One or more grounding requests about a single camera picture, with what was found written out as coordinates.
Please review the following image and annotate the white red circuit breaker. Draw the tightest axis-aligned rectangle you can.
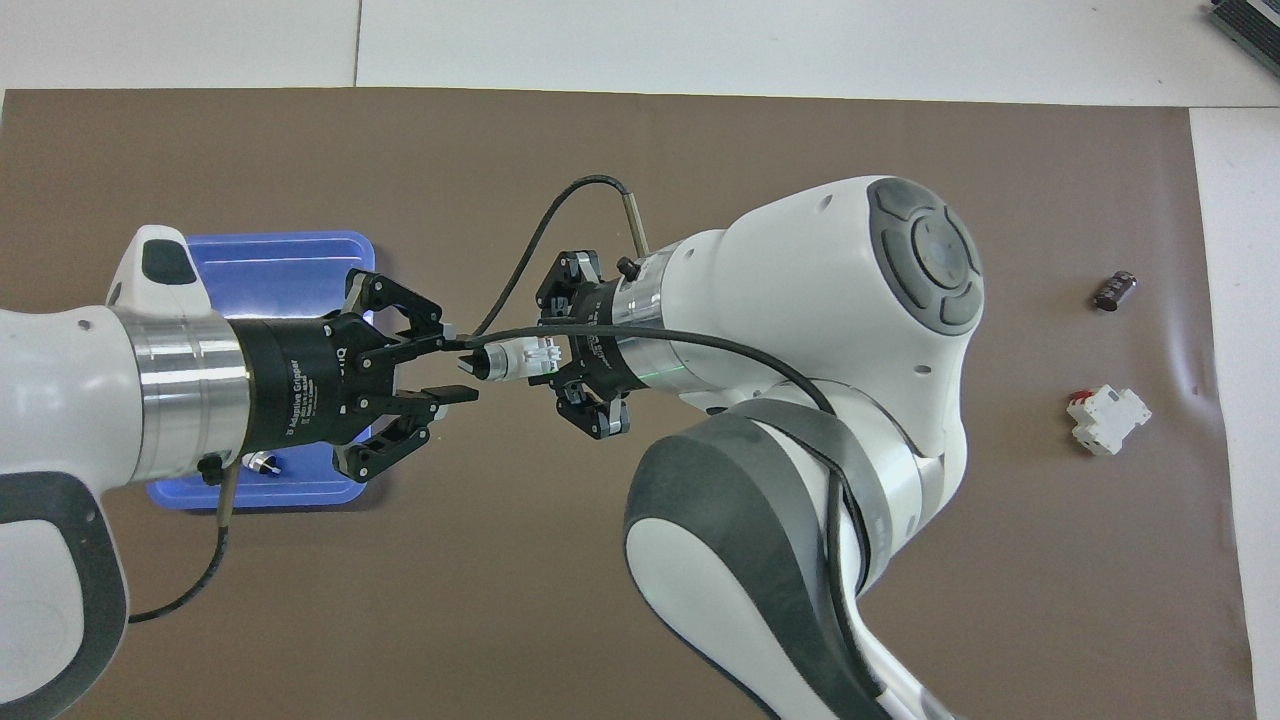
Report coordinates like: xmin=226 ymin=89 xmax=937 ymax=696
xmin=1066 ymin=385 xmax=1153 ymax=457

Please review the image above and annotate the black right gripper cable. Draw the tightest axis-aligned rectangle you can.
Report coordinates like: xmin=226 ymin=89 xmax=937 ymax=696
xmin=455 ymin=175 xmax=901 ymax=720

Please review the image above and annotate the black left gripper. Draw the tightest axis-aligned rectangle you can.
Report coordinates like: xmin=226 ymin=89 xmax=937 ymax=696
xmin=235 ymin=268 xmax=481 ymax=485

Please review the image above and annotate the grey ribbed device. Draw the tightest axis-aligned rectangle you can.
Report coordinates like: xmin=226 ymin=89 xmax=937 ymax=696
xmin=1205 ymin=0 xmax=1280 ymax=53

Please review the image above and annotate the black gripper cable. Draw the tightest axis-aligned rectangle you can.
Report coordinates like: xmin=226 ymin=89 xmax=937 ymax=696
xmin=128 ymin=455 xmax=241 ymax=624
xmin=455 ymin=175 xmax=901 ymax=720

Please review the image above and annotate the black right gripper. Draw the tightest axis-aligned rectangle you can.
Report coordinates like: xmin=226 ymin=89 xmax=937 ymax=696
xmin=536 ymin=250 xmax=651 ymax=441

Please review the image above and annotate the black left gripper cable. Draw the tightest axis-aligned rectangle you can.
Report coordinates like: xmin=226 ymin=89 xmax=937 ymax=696
xmin=128 ymin=455 xmax=241 ymax=624

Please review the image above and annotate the blue plastic tray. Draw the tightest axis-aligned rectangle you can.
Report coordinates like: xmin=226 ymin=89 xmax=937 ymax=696
xmin=148 ymin=232 xmax=376 ymax=511

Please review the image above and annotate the brown table mat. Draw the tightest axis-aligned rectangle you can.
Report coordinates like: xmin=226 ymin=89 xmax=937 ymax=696
xmin=0 ymin=88 xmax=1259 ymax=720

